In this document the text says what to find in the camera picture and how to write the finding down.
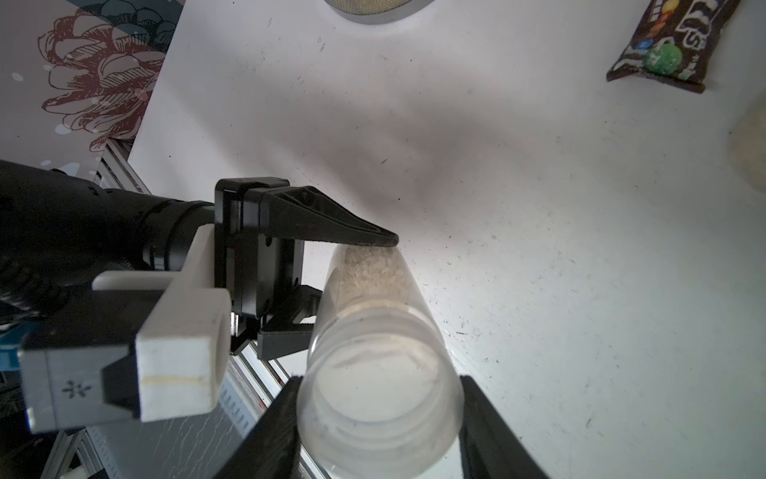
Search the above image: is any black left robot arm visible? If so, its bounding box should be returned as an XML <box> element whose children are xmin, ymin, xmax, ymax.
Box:
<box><xmin>1</xmin><ymin>162</ymin><xmax>399</xmax><ymax>359</ymax></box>

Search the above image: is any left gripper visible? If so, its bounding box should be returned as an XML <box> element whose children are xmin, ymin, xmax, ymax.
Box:
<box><xmin>215</xmin><ymin>177</ymin><xmax>399</xmax><ymax>361</ymax></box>

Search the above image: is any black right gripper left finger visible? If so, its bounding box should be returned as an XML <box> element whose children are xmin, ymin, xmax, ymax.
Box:
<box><xmin>215</xmin><ymin>376</ymin><xmax>302</xmax><ymax>479</ymax></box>

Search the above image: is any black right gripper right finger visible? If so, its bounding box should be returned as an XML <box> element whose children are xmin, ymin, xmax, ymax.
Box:
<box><xmin>459</xmin><ymin>375</ymin><xmax>548</xmax><ymax>479</ymax></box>

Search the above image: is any purple candy packet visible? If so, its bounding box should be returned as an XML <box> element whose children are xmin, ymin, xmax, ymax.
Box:
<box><xmin>606</xmin><ymin>0</ymin><xmax>740</xmax><ymax>94</ymax></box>

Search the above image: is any bin with yellow bag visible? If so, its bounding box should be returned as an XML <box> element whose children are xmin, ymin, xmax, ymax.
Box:
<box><xmin>325</xmin><ymin>0</ymin><xmax>433</xmax><ymax>25</ymax></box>

